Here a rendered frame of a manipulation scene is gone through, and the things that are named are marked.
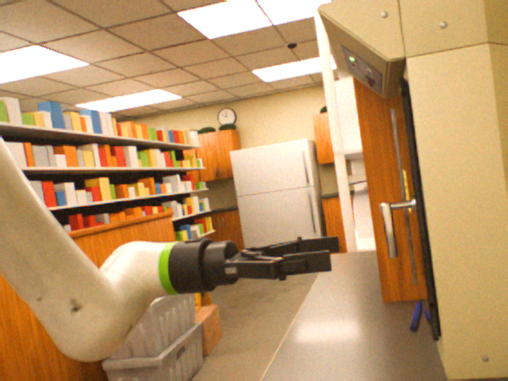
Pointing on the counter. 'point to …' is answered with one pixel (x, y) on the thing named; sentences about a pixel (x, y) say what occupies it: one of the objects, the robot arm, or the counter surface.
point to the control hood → (367, 36)
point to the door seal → (423, 209)
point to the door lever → (392, 224)
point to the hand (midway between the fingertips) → (328, 251)
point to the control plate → (362, 69)
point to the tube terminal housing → (464, 171)
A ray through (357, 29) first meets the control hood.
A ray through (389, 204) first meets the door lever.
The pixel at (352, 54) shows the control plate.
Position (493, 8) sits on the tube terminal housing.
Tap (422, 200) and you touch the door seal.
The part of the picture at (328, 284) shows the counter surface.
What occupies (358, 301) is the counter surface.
